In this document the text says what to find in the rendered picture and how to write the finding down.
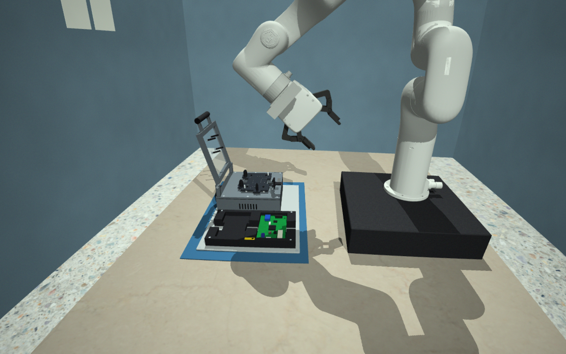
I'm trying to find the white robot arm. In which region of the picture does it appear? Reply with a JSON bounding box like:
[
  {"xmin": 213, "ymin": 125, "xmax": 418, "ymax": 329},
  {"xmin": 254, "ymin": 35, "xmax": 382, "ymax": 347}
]
[{"xmin": 232, "ymin": 0, "xmax": 473, "ymax": 202}]

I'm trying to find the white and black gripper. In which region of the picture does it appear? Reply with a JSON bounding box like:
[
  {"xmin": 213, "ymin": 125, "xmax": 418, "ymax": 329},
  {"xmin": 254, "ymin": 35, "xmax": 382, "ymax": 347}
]
[{"xmin": 278, "ymin": 80, "xmax": 341, "ymax": 150}]

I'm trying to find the green circuit board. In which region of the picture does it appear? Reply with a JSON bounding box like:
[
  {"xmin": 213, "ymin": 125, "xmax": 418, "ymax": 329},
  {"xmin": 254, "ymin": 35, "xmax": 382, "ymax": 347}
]
[{"xmin": 256, "ymin": 214, "xmax": 287, "ymax": 238}]

